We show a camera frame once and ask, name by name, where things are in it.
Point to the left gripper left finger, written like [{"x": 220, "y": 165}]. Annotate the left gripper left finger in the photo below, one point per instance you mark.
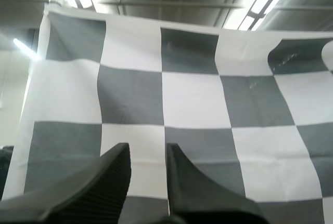
[{"x": 99, "y": 182}]

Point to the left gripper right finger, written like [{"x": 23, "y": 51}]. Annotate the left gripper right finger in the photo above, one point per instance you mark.
[{"x": 192, "y": 192}]

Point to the checked cloth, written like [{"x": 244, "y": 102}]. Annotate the checked cloth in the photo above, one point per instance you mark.
[{"x": 190, "y": 96}]

